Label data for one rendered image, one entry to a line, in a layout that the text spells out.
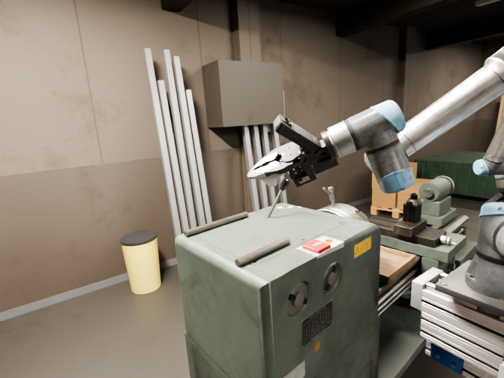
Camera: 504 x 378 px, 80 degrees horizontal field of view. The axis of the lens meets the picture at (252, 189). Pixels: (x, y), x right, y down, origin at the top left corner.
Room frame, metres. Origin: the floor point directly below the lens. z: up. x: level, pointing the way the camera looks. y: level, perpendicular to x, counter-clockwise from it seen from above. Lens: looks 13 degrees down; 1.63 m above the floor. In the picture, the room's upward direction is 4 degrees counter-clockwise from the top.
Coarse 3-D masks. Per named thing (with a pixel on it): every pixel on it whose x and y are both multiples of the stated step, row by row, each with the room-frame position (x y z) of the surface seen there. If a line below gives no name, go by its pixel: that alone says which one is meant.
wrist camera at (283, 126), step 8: (280, 120) 0.66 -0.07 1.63; (288, 120) 0.67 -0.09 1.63; (280, 128) 0.65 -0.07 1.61; (288, 128) 0.65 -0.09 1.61; (296, 128) 0.67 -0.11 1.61; (288, 136) 0.66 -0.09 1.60; (296, 136) 0.66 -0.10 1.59; (304, 136) 0.66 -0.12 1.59; (312, 136) 0.70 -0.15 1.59; (304, 144) 0.67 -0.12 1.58; (312, 144) 0.67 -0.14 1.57; (312, 152) 0.68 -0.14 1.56
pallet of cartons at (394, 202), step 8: (416, 168) 5.27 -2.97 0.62; (376, 184) 4.70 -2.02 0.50; (416, 184) 4.81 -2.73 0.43; (376, 192) 4.70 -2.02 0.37; (400, 192) 4.46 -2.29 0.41; (408, 192) 4.38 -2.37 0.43; (416, 192) 4.35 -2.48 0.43; (376, 200) 4.70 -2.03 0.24; (384, 200) 4.61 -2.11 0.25; (392, 200) 4.52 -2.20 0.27; (400, 200) 4.45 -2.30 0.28; (376, 208) 4.66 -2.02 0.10; (384, 208) 4.58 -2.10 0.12; (392, 208) 4.57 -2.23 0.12; (400, 208) 4.45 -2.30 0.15; (392, 216) 4.49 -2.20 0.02; (400, 216) 4.52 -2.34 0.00
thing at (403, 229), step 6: (402, 222) 1.60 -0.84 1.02; (420, 222) 1.58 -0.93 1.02; (426, 222) 1.62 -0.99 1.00; (396, 228) 1.56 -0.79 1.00; (402, 228) 1.53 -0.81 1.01; (408, 228) 1.51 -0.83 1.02; (414, 228) 1.52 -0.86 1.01; (420, 228) 1.57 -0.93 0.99; (402, 234) 1.53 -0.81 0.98; (408, 234) 1.51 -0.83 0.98; (414, 234) 1.52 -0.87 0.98
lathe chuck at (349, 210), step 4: (336, 204) 1.32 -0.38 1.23; (340, 204) 1.31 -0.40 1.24; (344, 204) 1.31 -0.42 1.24; (336, 208) 1.25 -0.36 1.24; (340, 208) 1.25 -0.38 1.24; (344, 208) 1.25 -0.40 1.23; (348, 208) 1.25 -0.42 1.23; (352, 208) 1.26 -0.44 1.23; (344, 212) 1.22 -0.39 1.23; (348, 212) 1.22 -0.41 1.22; (352, 212) 1.23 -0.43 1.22; (352, 216) 1.20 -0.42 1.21; (356, 216) 1.21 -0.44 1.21; (364, 220) 1.21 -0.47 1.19
